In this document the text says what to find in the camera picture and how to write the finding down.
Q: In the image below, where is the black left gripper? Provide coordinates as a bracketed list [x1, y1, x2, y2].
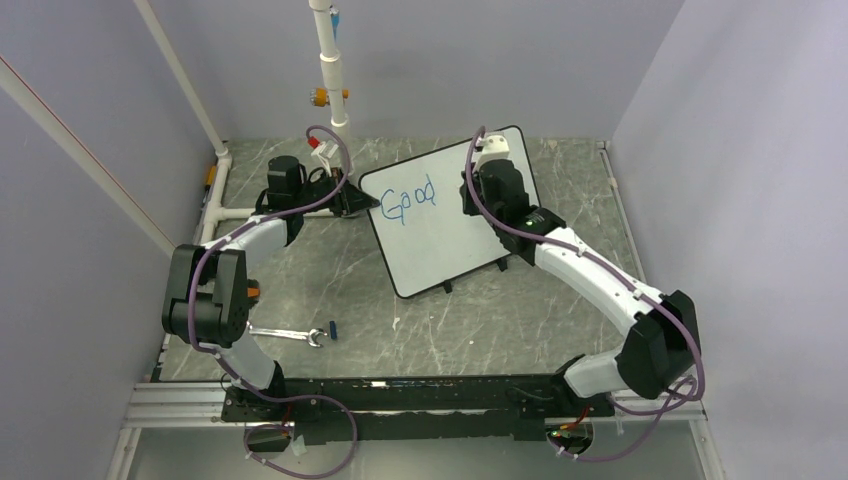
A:
[295, 168, 379, 218]

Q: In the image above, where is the white whiteboard black frame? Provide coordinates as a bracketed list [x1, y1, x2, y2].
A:
[358, 139, 509, 298]

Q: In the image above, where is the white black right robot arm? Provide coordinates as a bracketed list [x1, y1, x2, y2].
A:
[460, 159, 700, 415]

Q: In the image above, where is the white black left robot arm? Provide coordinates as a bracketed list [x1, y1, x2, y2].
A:
[161, 156, 379, 420]

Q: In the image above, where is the yellow pipe clamp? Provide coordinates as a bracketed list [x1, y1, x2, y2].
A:
[309, 88, 331, 107]

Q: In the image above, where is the silver wrench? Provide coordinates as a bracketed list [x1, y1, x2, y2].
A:
[247, 323, 329, 348]

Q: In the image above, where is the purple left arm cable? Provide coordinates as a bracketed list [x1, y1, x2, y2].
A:
[186, 125, 359, 480]

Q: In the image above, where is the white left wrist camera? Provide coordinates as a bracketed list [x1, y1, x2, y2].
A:
[307, 136, 339, 174]

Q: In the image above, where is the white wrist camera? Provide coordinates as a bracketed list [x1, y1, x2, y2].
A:
[307, 136, 339, 174]
[475, 132, 510, 162]

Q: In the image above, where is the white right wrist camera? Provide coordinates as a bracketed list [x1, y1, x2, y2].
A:
[475, 132, 510, 162]

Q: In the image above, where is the aluminium extrusion frame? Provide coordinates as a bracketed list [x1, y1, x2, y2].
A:
[106, 382, 225, 479]

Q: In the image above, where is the white PVC pipe frame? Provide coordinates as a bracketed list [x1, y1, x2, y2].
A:
[1, 1, 350, 252]

